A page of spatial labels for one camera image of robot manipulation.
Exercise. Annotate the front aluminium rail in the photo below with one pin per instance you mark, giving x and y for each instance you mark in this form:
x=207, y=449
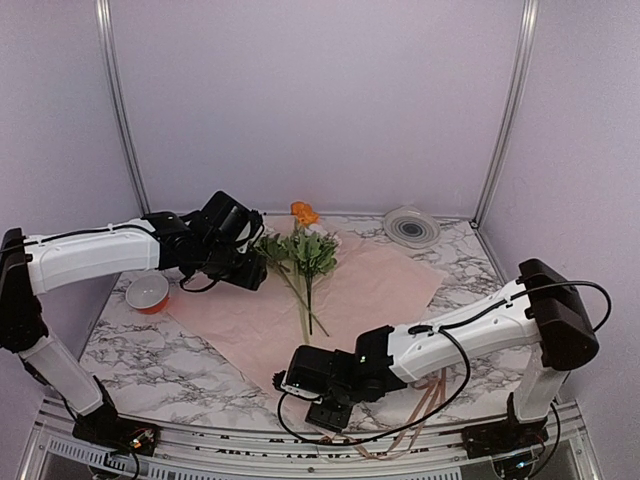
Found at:
x=188, y=452

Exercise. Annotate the left aluminium frame post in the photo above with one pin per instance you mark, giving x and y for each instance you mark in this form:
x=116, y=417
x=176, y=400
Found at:
x=108, y=47

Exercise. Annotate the lilac fake flower sprig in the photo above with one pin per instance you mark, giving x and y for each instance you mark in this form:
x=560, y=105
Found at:
x=323, y=247

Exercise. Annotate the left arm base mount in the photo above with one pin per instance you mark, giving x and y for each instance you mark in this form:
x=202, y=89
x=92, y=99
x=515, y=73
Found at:
x=106, y=427

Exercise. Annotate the orange fake flower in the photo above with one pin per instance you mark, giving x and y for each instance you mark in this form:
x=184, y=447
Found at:
x=304, y=216

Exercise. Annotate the aluminium frame post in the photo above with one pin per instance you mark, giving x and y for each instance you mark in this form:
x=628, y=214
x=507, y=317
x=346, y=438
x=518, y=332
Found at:
x=515, y=91
x=108, y=47

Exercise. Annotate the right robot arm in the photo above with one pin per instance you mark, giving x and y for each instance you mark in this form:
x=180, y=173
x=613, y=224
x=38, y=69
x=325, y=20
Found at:
x=540, y=308

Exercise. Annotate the right aluminium frame post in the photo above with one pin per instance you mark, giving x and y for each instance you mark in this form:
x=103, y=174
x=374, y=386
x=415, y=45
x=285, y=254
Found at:
x=515, y=91

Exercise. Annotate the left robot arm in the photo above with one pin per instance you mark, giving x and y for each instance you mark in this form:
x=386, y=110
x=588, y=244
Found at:
x=34, y=265

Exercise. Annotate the grey ringed plate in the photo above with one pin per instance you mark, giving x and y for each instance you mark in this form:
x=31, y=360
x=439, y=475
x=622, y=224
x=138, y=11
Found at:
x=411, y=228

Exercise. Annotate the red and white bowl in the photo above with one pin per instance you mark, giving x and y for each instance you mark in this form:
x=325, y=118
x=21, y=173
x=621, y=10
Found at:
x=148, y=294

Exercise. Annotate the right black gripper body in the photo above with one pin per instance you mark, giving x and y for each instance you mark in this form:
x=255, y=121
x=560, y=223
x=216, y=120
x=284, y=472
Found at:
x=339, y=418

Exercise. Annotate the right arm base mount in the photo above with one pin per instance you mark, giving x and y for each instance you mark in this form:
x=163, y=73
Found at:
x=503, y=436

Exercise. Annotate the white rose fake flower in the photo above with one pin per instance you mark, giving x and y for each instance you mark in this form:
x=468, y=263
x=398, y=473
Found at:
x=273, y=249

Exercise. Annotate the tan ribbon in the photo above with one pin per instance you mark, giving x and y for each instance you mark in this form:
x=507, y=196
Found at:
x=433, y=389

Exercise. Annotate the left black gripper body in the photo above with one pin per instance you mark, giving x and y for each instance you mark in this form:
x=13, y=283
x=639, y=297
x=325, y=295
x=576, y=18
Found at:
x=217, y=263

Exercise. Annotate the pink wrapping paper sheet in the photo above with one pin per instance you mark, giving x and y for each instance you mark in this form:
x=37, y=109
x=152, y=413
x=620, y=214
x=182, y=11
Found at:
x=376, y=282

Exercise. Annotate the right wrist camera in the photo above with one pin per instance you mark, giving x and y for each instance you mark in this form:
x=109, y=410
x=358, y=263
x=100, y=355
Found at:
x=308, y=373

